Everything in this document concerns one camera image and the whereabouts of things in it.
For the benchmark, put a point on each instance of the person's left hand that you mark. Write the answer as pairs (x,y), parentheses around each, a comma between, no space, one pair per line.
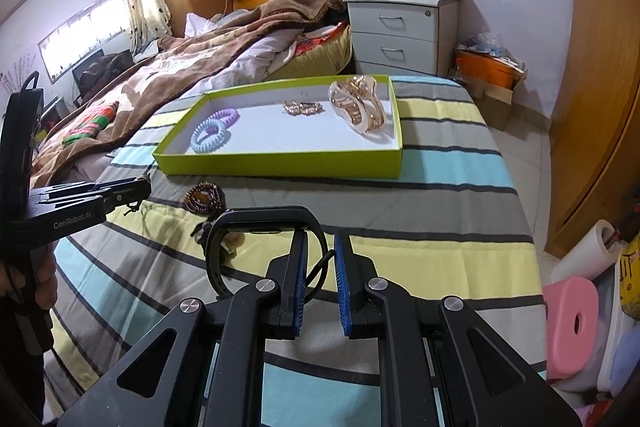
(46,282)

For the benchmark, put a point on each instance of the white pillow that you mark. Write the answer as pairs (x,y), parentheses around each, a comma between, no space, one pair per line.
(202,24)

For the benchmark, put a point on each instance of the dark brown bag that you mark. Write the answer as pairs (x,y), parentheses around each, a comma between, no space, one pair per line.
(107,69)

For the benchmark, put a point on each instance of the green shallow box tray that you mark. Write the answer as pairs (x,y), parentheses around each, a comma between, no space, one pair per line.
(280,137)

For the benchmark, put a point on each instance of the orange box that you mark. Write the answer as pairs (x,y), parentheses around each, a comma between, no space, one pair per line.
(482,69)

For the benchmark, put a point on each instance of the striped bedsheet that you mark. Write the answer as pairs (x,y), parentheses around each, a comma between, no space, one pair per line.
(425,207)

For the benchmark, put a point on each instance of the white plastic container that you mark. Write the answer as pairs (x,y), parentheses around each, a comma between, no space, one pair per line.
(617,357)

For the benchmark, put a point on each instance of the brown blanket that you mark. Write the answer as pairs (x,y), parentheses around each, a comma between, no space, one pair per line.
(190,57)

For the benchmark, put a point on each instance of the large wooden wardrobe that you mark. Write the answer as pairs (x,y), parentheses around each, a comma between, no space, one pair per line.
(590,82)

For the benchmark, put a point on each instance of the small black hair clip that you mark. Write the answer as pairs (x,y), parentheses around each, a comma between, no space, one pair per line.
(202,227)

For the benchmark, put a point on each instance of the large clear gold hair claw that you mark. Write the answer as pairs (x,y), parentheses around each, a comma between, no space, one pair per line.
(360,117)

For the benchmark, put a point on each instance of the rhinestone hair clip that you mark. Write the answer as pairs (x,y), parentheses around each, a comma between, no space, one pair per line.
(302,108)

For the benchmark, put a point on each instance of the black wristband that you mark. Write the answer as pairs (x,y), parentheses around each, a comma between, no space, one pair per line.
(270,212)

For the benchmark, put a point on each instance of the cardboard box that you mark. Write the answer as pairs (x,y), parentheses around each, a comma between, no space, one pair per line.
(495,107)

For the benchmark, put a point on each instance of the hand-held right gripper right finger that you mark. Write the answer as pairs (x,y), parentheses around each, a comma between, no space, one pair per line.
(342,287)

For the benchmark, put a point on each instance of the yellow pillow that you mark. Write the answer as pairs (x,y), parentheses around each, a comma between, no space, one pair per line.
(320,57)

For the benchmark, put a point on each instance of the plastic bags pile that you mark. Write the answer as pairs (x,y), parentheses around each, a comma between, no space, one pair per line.
(492,47)

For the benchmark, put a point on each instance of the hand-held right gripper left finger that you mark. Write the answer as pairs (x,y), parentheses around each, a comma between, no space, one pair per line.
(300,287)

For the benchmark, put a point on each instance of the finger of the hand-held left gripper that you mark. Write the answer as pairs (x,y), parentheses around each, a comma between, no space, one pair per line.
(125,197)
(75,188)

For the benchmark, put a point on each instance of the window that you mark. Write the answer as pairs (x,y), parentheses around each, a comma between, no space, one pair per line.
(75,37)

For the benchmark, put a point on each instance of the pink stool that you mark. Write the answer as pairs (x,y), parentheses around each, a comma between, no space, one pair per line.
(565,347)

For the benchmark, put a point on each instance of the grey nightstand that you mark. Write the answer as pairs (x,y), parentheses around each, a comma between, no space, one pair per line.
(400,32)

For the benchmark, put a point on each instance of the white paper roll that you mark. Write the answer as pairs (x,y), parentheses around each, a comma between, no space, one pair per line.
(575,262)

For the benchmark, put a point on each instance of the yellow box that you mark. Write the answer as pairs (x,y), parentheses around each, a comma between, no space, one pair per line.
(631,272)

